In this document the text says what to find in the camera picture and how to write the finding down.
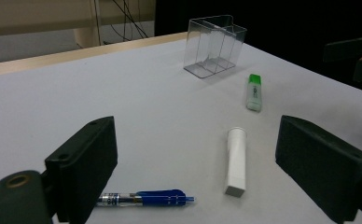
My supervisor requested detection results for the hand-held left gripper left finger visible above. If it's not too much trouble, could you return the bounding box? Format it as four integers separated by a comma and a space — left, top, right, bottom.
44, 116, 118, 224

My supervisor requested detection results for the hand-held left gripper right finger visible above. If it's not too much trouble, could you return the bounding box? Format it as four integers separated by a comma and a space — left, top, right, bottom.
274, 115, 362, 224

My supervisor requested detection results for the blue ballpoint pen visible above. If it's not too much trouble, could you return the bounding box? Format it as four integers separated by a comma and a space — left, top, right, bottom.
96, 189, 196, 208

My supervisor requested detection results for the white glue stick tube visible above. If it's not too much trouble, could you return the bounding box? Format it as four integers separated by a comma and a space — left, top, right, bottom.
224, 126, 248, 198

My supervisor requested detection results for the green highlighter marker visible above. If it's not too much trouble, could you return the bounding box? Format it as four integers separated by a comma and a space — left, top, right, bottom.
245, 73, 263, 113

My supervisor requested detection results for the clear plastic pen organizer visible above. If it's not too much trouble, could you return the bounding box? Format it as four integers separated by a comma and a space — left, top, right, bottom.
183, 14, 248, 79

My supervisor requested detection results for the white table cover sheet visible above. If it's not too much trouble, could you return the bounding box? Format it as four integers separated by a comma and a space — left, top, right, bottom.
0, 38, 362, 224

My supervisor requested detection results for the wooden table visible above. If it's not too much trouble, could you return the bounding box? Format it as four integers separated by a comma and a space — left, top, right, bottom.
0, 32, 188, 78

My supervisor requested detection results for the wooden bench shelf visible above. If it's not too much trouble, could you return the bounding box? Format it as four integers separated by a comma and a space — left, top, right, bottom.
0, 0, 156, 49

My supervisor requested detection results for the bundle of black cables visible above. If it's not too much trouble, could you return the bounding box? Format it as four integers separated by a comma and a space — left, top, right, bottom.
93, 0, 149, 45

